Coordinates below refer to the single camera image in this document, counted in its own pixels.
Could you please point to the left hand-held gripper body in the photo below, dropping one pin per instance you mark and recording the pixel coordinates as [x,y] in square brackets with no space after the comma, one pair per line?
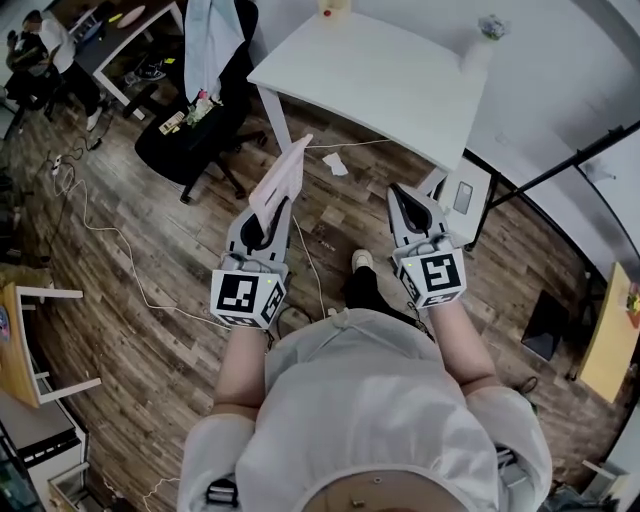
[235,297]

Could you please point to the dark top desk white frame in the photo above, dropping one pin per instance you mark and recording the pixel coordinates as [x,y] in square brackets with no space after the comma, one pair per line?
[120,37]

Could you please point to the white crumpled paper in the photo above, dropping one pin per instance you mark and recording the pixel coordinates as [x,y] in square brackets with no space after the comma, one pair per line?
[336,165]

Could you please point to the pink plate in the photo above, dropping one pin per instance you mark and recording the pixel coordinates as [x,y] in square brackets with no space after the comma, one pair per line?
[130,17]

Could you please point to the pale yellow container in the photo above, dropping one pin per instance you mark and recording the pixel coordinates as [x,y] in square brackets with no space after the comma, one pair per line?
[336,5]

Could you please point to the beige head mount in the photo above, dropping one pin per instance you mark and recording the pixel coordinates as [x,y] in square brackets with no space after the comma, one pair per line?
[400,492]

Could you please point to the white power strip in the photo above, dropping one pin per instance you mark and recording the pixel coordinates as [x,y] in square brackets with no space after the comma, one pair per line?
[56,165]

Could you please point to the light blue cloth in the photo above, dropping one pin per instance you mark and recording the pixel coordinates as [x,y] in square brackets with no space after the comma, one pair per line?
[205,45]

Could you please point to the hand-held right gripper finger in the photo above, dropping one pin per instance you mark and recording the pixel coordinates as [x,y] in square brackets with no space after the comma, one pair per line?
[436,217]
[400,225]

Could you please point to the person's left forearm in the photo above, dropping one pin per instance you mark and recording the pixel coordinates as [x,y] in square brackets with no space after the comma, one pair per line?
[240,370]

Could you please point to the white vase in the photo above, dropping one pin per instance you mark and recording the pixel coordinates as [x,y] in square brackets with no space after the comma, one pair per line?
[477,57]

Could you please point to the person's white shoe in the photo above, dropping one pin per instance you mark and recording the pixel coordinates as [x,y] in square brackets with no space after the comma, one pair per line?
[361,259]

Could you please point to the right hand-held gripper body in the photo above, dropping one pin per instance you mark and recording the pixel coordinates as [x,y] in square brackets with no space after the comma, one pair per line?
[442,275]

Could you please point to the black flat case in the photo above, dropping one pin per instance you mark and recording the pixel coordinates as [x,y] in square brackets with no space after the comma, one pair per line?
[545,325]

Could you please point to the pink and white calculator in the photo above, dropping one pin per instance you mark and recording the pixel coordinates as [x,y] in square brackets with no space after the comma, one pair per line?
[282,175]

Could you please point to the person's black trouser leg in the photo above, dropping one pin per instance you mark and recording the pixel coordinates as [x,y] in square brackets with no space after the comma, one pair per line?
[365,290]

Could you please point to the person's white shirt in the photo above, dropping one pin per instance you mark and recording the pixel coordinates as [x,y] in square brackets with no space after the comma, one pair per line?
[360,410]

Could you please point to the black office chair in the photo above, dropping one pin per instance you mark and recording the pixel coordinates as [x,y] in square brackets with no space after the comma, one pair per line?
[200,135]

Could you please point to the person's right forearm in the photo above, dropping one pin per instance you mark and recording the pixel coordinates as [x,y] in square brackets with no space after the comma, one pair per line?
[460,345]

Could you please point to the black metal stand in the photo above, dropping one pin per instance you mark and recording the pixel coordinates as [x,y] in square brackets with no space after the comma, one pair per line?
[550,167]

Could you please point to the wooden table white frame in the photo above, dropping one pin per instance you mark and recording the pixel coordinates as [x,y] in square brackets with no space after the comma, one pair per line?
[15,350]

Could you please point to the yellow paper tag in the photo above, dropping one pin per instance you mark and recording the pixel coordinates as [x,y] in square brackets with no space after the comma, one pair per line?
[170,124]

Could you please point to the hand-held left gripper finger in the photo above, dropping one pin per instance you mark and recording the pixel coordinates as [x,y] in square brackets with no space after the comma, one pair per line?
[235,235]
[282,240]

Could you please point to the white flower bouquet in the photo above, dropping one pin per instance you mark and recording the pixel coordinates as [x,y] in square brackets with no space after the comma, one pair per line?
[200,107]

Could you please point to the white phone box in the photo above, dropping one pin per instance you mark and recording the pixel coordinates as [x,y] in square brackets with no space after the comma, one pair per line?
[467,200]

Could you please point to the yellow wooden table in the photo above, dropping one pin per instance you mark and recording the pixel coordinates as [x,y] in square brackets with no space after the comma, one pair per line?
[610,340]

